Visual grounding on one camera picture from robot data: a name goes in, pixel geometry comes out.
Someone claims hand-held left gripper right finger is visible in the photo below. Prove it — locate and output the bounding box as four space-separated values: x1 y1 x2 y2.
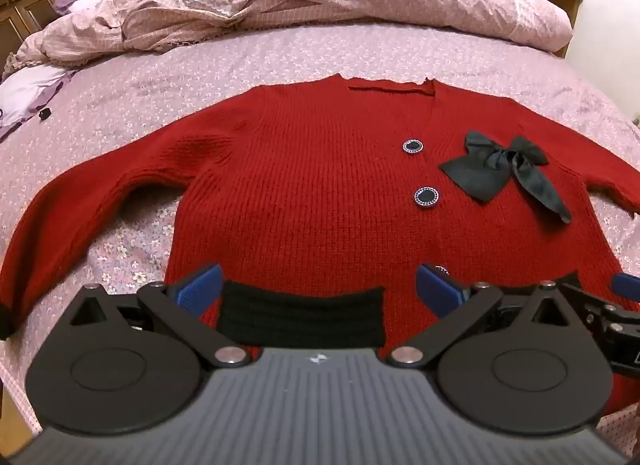
387 263 576 367

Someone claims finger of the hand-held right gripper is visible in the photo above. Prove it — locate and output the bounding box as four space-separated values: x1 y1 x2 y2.
610 272 640 303
559 284 640 343

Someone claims white printed pillow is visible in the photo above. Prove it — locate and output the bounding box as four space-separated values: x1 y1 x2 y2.
0 65 76 140

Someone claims red knitted cardigan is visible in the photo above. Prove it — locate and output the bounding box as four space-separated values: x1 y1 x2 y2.
0 74 640 418

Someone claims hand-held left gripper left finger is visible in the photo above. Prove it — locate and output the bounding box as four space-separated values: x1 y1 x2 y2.
67 263 251 368

